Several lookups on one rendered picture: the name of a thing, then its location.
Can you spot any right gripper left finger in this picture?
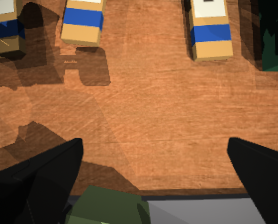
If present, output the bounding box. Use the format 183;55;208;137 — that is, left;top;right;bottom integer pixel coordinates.
0;138;84;224

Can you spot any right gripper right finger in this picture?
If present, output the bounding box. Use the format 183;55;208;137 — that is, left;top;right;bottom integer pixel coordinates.
227;137;278;224

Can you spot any tan cardboard box with white label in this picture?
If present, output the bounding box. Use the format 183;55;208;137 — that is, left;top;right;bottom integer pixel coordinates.
0;0;26;58

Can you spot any white welding electrode pack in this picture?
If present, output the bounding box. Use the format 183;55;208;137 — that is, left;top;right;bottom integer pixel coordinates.
61;0;106;47
187;0;233;62

